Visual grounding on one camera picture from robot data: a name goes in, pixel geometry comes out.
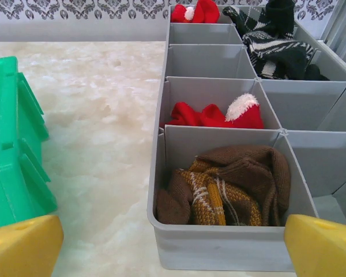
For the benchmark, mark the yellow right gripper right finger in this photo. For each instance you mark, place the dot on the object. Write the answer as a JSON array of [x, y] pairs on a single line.
[[323, 251]]

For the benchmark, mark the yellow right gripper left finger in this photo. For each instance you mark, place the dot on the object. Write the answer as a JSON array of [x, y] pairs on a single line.
[[20, 251]]

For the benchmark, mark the green plastic bin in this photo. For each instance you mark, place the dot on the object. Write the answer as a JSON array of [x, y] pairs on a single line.
[[11, 173]]

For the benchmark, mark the grey compartment organizer box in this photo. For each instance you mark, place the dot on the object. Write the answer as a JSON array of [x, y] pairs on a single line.
[[219, 245]]

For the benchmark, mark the brown yellow knitted sock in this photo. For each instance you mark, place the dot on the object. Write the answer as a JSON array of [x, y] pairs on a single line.
[[248, 179]]

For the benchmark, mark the red sock white pompom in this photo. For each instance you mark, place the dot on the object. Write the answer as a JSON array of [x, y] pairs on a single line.
[[202, 13], [248, 115]]

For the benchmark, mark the black white striped sock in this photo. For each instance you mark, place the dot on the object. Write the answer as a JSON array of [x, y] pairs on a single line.
[[276, 54]]

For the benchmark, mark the black grey argyle sock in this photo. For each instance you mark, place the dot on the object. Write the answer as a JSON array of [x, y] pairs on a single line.
[[248, 17]]

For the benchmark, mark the aluminium frame post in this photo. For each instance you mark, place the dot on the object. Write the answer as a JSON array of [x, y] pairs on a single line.
[[343, 29]]

